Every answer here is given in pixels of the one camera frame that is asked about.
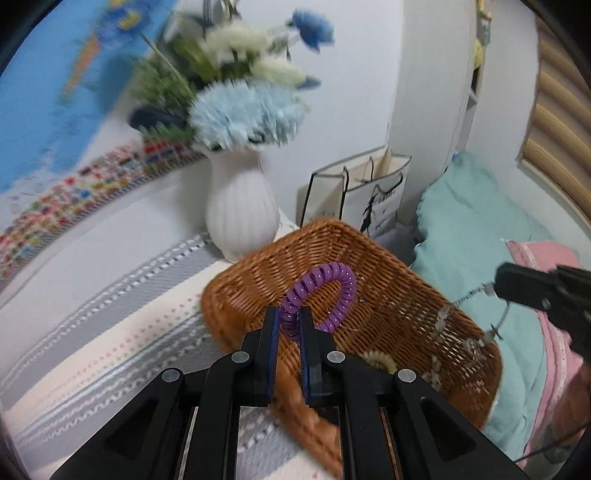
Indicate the brown wicker basket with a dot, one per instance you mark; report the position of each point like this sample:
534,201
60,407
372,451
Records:
323,249

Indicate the white paper bag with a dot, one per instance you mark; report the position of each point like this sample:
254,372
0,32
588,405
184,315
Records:
332,194

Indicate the world map wall poster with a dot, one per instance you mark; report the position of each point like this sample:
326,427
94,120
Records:
37,92

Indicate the blue and white flower bouquet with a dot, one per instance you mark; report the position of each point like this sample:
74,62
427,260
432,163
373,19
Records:
240,110

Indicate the person's right forearm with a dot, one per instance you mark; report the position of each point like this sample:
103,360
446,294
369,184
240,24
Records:
579,397

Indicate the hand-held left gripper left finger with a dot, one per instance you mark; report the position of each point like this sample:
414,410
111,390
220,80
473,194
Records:
273,350

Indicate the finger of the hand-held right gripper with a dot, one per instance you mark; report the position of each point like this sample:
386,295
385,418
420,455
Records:
521,284
572,327

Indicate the striped woven mat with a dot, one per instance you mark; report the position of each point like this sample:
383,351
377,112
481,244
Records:
115,323

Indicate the white ribbed vase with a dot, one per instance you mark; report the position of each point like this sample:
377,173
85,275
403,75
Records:
240,217

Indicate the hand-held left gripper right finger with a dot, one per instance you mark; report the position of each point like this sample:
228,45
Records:
304,355

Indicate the beige padded headboard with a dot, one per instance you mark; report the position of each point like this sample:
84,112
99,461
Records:
554,138

